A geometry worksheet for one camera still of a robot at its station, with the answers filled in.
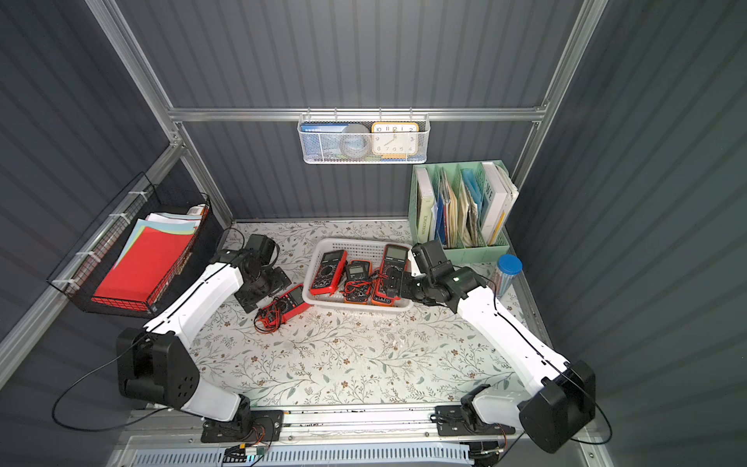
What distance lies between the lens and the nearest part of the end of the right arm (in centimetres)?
53

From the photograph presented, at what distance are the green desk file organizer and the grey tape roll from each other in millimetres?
211

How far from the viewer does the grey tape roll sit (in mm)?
872

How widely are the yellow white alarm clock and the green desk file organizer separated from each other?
12 cm

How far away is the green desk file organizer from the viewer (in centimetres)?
95

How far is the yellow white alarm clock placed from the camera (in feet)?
2.93

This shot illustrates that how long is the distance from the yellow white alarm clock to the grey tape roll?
1.0 inches
